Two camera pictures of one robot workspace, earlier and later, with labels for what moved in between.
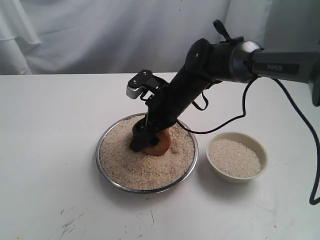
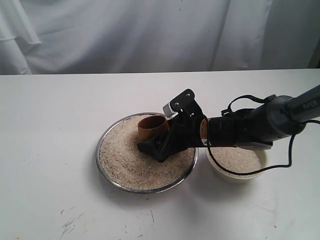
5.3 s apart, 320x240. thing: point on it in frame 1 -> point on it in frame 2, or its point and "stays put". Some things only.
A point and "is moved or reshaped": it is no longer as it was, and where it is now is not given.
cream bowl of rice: (237, 157) stays put
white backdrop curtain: (125, 37) stays put
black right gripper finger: (145, 135) -> (151, 147)
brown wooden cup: (164, 137) is moved or reshaped
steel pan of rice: (143, 173) stays put
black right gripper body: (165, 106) -> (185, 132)
